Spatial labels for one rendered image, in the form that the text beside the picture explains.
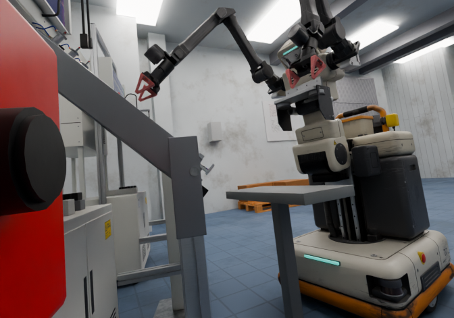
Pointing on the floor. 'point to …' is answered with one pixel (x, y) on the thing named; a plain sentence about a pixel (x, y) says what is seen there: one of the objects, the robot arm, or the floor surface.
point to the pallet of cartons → (265, 202)
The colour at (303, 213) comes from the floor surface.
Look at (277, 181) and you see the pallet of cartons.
